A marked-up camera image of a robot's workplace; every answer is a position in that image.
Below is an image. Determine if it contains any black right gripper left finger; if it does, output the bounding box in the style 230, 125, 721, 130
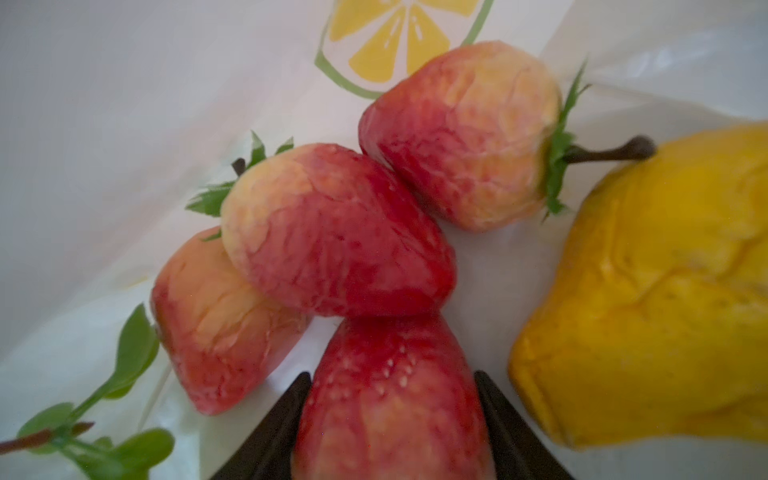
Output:
211, 372, 311, 480

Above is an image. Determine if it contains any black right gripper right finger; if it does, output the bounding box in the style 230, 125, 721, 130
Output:
474, 370, 574, 480

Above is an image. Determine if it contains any yellow fake pear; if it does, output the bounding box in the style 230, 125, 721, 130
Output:
508, 121, 767, 448

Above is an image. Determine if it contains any green leafy sprig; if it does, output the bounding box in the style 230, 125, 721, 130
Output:
1, 303, 175, 479

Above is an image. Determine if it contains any white plastic bag lemon print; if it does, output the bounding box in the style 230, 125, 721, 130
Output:
1, 1, 767, 479

